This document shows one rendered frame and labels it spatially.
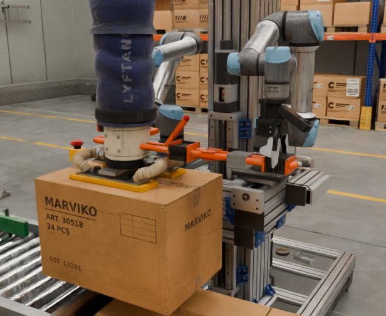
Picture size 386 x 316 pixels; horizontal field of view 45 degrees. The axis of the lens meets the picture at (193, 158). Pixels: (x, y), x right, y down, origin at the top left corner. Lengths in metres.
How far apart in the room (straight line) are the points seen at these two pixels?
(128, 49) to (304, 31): 0.67
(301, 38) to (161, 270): 0.99
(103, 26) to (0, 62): 10.83
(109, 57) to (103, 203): 0.50
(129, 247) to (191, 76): 8.50
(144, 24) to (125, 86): 0.22
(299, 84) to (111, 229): 0.90
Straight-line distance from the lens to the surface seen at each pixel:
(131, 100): 1.66
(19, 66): 12.76
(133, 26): 1.65
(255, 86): 2.17
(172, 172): 1.78
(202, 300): 2.01
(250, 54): 1.57
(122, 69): 1.65
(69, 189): 1.76
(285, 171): 1.46
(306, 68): 1.90
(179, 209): 1.57
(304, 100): 1.92
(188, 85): 10.07
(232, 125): 2.15
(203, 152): 1.58
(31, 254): 2.54
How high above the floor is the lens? 1.59
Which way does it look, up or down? 15 degrees down
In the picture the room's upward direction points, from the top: 1 degrees counter-clockwise
